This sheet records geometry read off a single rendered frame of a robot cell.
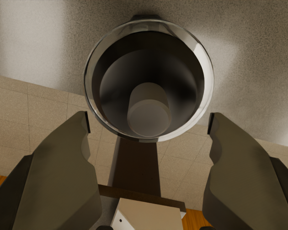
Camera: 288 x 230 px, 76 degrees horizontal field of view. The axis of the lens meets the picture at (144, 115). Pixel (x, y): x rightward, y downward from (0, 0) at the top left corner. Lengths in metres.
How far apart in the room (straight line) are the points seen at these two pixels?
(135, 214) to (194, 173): 1.46
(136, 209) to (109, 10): 0.53
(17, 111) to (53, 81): 1.40
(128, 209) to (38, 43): 0.49
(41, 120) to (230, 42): 1.59
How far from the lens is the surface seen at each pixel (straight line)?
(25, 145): 2.03
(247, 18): 0.41
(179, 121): 0.15
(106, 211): 0.71
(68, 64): 0.41
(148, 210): 0.65
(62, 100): 1.60
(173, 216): 0.67
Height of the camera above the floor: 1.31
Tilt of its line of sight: 59 degrees down
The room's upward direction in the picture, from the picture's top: 180 degrees counter-clockwise
